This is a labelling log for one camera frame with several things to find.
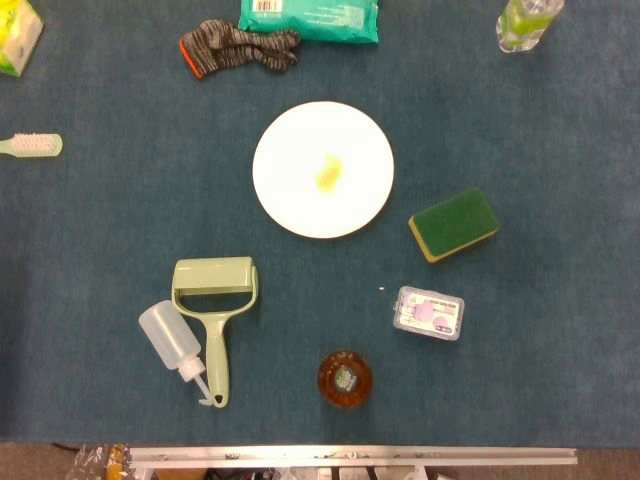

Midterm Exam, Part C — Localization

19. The translucent squeeze bottle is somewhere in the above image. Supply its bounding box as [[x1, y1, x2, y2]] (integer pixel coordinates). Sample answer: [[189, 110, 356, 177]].
[[138, 299, 214, 407]]

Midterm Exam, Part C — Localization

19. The crinkled clear plastic bag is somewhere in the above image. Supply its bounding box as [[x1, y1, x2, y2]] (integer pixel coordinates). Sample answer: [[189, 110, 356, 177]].
[[64, 442, 132, 480]]

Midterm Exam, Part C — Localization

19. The pale green lint roller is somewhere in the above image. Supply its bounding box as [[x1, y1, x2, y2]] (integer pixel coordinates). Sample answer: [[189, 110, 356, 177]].
[[171, 256, 260, 410]]

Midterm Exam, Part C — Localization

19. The pale green brush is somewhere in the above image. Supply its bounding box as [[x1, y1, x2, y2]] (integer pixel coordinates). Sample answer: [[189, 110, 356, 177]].
[[0, 132, 64, 159]]

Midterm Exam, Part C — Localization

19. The teal felt table cloth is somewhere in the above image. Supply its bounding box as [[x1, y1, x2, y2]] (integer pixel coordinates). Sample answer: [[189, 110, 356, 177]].
[[0, 0, 640, 446]]

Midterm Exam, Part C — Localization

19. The clear green drink bottle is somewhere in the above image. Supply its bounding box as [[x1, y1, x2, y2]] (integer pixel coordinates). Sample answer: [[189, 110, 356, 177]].
[[495, 0, 565, 54]]

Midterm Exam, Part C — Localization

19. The aluminium frame rail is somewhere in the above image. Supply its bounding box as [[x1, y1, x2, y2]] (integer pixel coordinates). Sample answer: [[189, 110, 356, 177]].
[[128, 446, 578, 470]]

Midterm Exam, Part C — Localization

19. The orange round tape dispenser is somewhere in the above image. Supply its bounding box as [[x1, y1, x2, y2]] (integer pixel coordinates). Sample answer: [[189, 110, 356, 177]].
[[317, 349, 374, 410]]

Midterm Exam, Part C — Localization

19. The teal wet wipes pack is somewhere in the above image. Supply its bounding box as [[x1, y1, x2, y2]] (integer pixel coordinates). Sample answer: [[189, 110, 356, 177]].
[[237, 0, 380, 45]]

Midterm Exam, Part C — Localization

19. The grey striped knit glove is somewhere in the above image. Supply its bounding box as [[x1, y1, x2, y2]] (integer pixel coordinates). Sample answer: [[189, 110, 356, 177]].
[[178, 18, 302, 81]]

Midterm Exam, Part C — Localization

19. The green yellow sponge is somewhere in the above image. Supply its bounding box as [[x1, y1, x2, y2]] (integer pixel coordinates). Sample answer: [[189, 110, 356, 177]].
[[407, 187, 501, 265]]

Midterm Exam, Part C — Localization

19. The white round plate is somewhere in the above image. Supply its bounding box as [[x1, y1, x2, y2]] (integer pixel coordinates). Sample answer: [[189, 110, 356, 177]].
[[252, 101, 396, 240]]

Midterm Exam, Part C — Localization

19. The clear box purple label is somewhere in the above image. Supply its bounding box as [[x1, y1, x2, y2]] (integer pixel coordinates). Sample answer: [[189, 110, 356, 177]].
[[392, 285, 466, 343]]

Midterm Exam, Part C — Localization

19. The yellow green tissue pack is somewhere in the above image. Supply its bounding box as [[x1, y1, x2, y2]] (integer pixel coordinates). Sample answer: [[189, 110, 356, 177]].
[[0, 0, 45, 79]]

